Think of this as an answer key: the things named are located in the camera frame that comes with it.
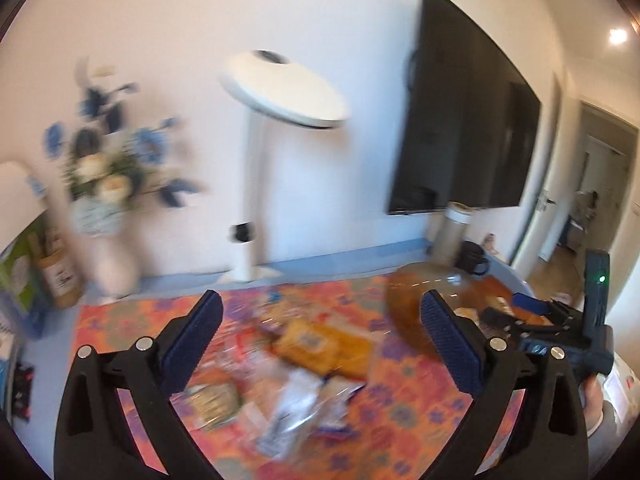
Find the person's right hand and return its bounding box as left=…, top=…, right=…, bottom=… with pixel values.
left=580, top=376, right=604, bottom=437

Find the amber glass bowl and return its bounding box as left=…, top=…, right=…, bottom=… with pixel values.
left=386, top=262, right=484, bottom=362

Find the black mug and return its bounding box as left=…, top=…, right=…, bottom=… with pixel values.
left=454, top=240, right=490, bottom=276

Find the beige thermos bottle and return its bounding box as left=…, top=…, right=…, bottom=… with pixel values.
left=431, top=202, right=473, bottom=266

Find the orange snack packet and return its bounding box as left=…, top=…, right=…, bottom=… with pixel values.
left=272, top=318, right=375, bottom=380

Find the white ribbed vase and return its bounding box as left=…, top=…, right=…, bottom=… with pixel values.
left=70, top=196, right=141, bottom=298

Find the floral orange table cloth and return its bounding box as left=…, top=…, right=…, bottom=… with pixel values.
left=71, top=274, right=526, bottom=480

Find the wooden pen holder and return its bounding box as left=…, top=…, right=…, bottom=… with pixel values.
left=30, top=229, right=84, bottom=309

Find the white desk lamp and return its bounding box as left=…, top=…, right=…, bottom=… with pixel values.
left=218, top=50, right=350, bottom=284

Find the white door with handle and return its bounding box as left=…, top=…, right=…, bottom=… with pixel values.
left=510, top=75, right=563, bottom=278

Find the black wall television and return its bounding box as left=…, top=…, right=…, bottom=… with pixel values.
left=387, top=0, right=541, bottom=214

